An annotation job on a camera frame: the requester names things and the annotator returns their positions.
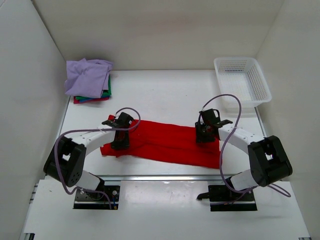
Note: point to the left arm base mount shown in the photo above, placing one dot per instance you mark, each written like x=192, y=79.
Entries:
x=85, y=200

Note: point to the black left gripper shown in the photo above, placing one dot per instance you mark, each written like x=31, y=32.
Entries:
x=125, y=143

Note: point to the lilac folded t-shirt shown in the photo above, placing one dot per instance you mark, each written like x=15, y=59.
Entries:
x=88, y=77

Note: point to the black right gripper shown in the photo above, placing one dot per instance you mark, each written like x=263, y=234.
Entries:
x=199, y=139

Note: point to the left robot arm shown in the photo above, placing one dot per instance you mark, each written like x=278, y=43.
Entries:
x=66, y=161

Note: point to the blue folded t-shirt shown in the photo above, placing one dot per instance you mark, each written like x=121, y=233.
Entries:
x=88, y=100

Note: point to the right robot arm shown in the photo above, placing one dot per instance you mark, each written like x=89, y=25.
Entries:
x=268, y=161

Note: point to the aluminium table rail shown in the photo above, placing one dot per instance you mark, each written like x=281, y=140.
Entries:
x=163, y=178

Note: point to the white plastic basket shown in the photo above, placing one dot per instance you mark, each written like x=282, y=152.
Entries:
x=243, y=78

